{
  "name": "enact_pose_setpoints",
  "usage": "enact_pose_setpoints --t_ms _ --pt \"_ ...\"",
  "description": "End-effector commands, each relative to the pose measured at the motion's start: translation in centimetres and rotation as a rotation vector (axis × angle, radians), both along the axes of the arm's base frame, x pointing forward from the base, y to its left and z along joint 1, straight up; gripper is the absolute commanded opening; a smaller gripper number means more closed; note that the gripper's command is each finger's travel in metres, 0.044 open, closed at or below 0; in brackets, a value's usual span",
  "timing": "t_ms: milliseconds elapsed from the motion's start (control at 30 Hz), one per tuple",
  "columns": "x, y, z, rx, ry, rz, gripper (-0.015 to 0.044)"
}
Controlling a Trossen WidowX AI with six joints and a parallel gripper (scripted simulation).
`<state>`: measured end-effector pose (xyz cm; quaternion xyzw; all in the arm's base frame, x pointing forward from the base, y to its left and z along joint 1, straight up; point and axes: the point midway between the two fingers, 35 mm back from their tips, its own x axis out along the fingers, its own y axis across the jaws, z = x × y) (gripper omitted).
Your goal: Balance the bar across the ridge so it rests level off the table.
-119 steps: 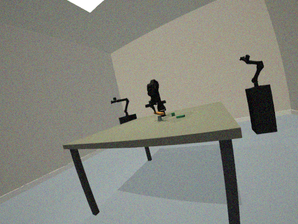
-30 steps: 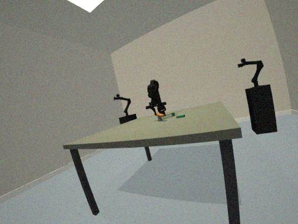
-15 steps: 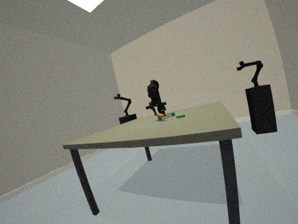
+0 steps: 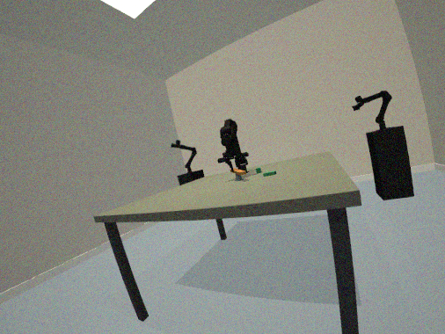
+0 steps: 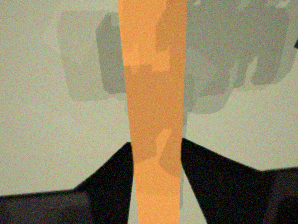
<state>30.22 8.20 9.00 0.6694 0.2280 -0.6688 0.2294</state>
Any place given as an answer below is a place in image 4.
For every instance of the orange bar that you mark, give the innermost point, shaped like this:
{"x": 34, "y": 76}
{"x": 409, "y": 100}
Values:
{"x": 238, "y": 172}

